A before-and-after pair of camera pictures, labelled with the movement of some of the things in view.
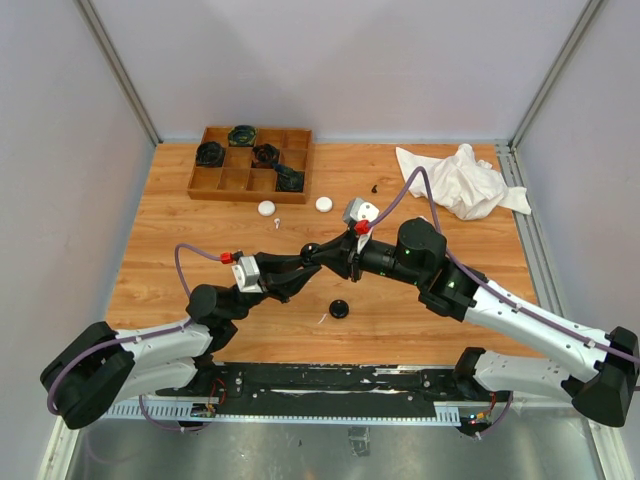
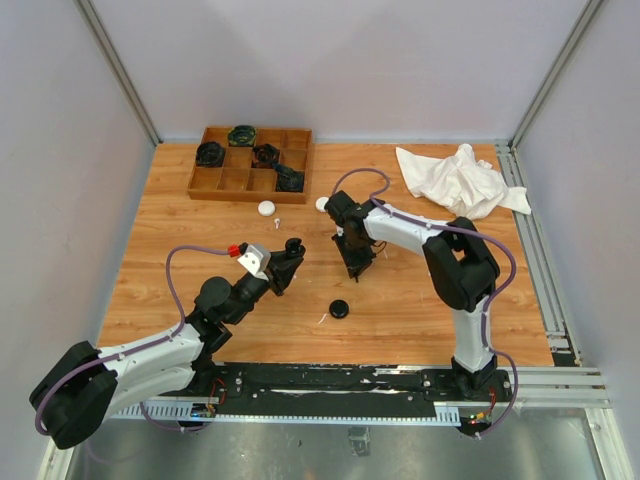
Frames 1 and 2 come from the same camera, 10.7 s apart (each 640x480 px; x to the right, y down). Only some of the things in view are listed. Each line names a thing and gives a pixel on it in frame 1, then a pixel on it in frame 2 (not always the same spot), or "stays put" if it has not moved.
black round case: [307, 250] → [294, 252]
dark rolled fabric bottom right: [288, 179] stays put
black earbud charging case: [338, 309] stays put
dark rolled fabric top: [242, 136] stays put
